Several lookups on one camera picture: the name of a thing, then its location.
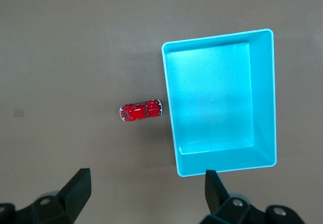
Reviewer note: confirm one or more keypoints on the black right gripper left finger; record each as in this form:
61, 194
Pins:
73, 196

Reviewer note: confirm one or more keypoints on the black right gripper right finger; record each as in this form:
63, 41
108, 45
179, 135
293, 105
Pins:
217, 201

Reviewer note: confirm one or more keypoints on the red beetle toy car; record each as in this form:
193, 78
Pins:
138, 113

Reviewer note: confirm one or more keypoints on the blue plastic box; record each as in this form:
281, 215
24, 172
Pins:
212, 95

